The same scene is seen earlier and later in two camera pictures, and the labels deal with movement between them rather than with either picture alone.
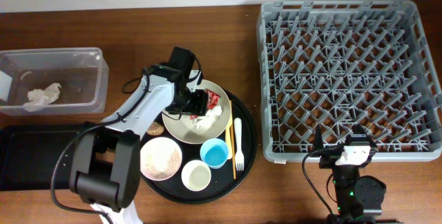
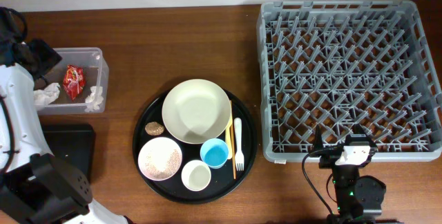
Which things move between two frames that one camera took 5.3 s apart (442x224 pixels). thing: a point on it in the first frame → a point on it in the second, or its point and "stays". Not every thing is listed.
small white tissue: (206, 120) → (94, 99)
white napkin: (39, 99) stays
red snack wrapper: (212, 101) → (74, 81)
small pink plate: (161, 158) stays
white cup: (196, 175) stays
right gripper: (329, 152) stays
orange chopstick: (233, 140) stays
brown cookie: (155, 128) stays
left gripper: (199, 103) → (39, 58)
